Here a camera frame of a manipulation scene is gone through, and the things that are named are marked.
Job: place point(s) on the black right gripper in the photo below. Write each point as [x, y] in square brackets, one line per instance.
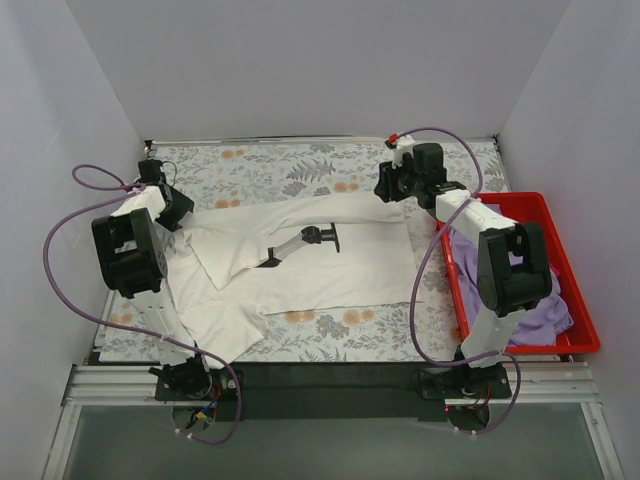
[385, 182]

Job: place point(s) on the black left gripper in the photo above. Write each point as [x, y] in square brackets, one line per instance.
[151, 170]

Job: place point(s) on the white t shirt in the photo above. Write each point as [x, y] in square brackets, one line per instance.
[228, 269]

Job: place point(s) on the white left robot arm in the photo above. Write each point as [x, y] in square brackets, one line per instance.
[133, 263]

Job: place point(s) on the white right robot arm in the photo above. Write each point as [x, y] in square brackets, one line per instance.
[512, 274]

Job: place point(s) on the red plastic bin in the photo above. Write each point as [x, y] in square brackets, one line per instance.
[582, 337]

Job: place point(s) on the purple t shirt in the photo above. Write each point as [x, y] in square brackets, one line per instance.
[539, 327]

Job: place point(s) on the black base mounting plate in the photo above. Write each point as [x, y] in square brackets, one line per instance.
[296, 391]

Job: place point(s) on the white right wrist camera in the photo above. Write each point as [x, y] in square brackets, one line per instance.
[400, 144]

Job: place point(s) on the aluminium table frame rail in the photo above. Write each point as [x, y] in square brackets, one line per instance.
[94, 386]

